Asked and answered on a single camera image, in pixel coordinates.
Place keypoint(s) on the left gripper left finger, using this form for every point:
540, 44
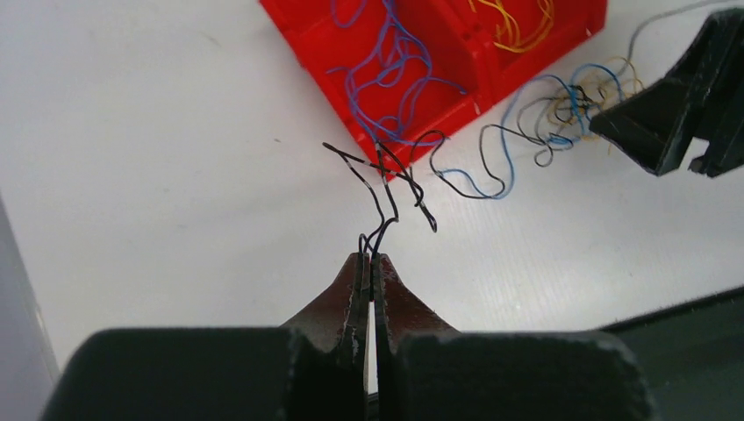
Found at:
311, 367

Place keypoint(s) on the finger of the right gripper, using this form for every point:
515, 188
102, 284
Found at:
655, 127
722, 128

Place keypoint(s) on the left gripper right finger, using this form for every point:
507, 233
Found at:
427, 370

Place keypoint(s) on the red two-compartment plastic bin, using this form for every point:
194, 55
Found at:
396, 71

